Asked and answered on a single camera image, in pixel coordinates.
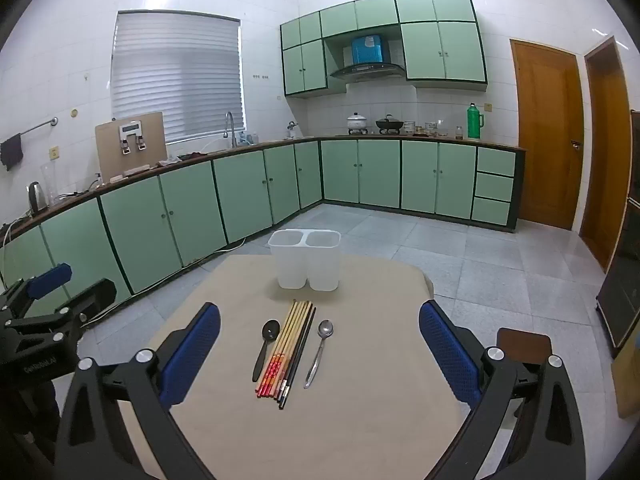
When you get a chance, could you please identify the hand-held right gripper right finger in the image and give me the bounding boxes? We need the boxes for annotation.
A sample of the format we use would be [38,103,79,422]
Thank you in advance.
[419,301,586,480]

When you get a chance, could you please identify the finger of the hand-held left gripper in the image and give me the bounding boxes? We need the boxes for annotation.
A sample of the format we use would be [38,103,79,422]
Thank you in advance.
[7,278,117,335]
[0,262,72,319]

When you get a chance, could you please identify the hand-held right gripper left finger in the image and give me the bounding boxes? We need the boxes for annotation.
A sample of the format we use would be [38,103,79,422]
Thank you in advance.
[57,302,221,480]

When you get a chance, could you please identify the black plastic spoon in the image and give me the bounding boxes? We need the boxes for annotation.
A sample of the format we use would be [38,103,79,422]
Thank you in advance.
[252,319,281,382]

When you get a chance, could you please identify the bamboo chopstick with red end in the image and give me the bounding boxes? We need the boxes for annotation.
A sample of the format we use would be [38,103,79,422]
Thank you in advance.
[264,300,304,400]
[272,301,310,402]
[256,300,298,397]
[275,301,313,403]
[268,301,307,401]
[260,300,301,399]

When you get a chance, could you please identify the black chopstick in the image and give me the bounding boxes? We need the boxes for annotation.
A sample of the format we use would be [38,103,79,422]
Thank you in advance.
[278,303,316,407]
[281,306,318,409]

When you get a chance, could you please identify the metal spoon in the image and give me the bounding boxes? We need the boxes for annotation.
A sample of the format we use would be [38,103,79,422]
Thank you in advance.
[304,319,335,389]

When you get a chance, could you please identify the white double utensil holder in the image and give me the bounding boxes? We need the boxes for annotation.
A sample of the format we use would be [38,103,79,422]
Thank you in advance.
[268,229,342,292]

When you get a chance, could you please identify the brown stool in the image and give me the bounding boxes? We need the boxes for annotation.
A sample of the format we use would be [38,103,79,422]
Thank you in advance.
[496,327,553,366]

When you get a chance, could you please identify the steel electric kettle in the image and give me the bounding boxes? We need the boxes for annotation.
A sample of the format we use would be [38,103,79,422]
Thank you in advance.
[26,181,48,216]

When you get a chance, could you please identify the clear plastic pitcher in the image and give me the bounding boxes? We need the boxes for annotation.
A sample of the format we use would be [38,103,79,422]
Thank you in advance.
[40,162,60,206]

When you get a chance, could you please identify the green base kitchen cabinets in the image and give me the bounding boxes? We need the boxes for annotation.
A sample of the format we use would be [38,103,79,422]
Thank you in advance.
[0,136,526,306]

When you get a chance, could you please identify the dark hanging towel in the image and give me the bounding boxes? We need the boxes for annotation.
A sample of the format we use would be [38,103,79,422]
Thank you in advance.
[0,133,24,172]

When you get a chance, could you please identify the brown cardboard board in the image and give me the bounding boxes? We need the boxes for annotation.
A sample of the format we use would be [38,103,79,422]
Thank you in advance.
[95,111,167,181]

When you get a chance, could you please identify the cardboard box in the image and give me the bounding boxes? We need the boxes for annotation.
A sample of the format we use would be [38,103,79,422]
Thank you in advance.
[611,340,640,420]

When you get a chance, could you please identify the black glass-door cabinet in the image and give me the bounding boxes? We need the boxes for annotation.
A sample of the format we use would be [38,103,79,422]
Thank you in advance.
[595,110,640,356]

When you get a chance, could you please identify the metal sink faucet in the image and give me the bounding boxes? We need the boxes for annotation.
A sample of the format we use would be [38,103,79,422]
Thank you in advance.
[222,111,238,150]

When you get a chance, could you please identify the green thermos flask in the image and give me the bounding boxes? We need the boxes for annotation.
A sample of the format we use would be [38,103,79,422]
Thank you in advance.
[466,102,485,141]

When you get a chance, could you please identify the white window blind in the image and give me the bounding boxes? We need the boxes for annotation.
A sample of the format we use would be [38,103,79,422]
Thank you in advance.
[110,10,247,143]

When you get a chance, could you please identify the wide wooden door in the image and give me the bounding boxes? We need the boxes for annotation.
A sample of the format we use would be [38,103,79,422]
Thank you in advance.
[510,38,585,231]

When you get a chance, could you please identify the narrow wooden door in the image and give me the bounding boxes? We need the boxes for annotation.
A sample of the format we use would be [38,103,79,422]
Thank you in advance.
[580,36,633,273]

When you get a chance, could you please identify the range hood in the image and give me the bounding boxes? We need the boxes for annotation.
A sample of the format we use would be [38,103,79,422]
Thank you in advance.
[330,35,407,82]

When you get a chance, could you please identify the black floor cable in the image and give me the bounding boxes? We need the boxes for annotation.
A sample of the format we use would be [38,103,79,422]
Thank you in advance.
[87,237,248,323]

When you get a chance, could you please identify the metal towel rail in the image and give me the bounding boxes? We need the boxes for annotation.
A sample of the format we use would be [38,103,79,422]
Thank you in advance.
[19,116,58,137]

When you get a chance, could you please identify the white metal bracket device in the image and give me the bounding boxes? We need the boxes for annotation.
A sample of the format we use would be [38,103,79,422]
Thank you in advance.
[118,122,147,153]

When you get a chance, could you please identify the green wall kitchen cabinets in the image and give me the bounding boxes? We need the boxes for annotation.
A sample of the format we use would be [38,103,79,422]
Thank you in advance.
[279,0,488,97]

